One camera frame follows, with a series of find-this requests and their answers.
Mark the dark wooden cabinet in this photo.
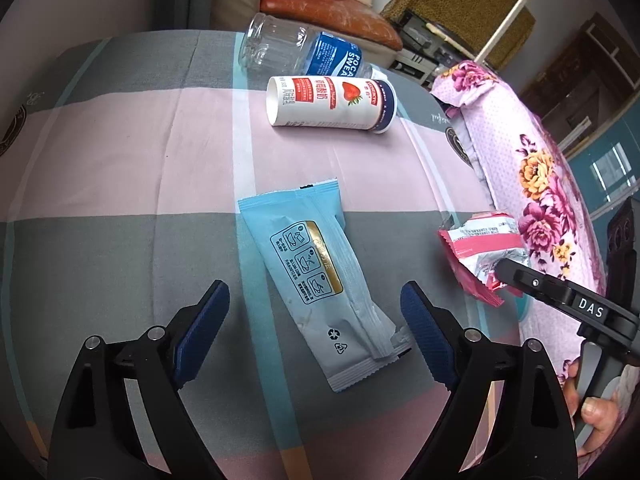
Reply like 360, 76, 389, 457
520, 10, 640, 126

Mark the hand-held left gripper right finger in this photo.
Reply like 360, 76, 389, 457
400, 281, 576, 480

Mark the pink floral quilt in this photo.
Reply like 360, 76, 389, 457
430, 60, 631, 411

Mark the light blue snack packet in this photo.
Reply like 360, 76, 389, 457
236, 178, 415, 393

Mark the yellow patterned cloth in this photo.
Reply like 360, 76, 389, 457
382, 0, 536, 68

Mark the dark electronics stack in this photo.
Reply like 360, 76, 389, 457
389, 10, 473, 88

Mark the white pole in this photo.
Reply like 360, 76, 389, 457
475, 0, 533, 63

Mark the white yogurt bottle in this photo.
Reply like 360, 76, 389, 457
265, 75, 397, 134

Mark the pink silver snack wrapper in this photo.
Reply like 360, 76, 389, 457
437, 210, 531, 307

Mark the teal glass cabinet door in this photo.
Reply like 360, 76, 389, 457
565, 105, 640, 221

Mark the orange leather cushion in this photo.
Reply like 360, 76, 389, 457
260, 0, 403, 51

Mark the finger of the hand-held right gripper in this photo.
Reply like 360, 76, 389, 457
492, 257, 576, 313

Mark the clear glass jar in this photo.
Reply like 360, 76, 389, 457
237, 11, 321, 75

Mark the grey pink checkered bed sheet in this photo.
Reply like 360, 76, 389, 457
0, 29, 526, 480

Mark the blue label plastic bottle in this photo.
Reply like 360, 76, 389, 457
300, 30, 388, 81

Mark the person's right hand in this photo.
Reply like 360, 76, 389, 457
562, 357, 628, 456

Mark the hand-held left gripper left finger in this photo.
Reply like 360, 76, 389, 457
47, 280, 231, 480

